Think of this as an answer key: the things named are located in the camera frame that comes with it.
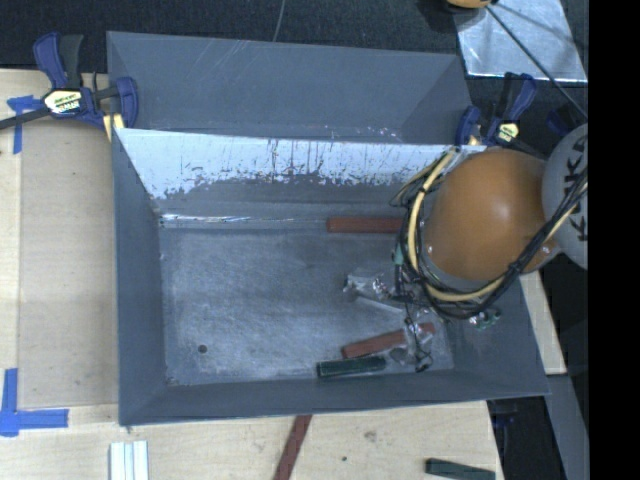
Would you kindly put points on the grey metal bin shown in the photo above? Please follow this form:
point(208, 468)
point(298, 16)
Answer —
point(260, 293)

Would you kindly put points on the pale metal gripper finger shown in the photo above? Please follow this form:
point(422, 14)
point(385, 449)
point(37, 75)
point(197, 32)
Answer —
point(376, 302)
point(361, 283)

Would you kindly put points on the dark green flat block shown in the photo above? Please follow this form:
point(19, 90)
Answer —
point(350, 367)
point(457, 469)

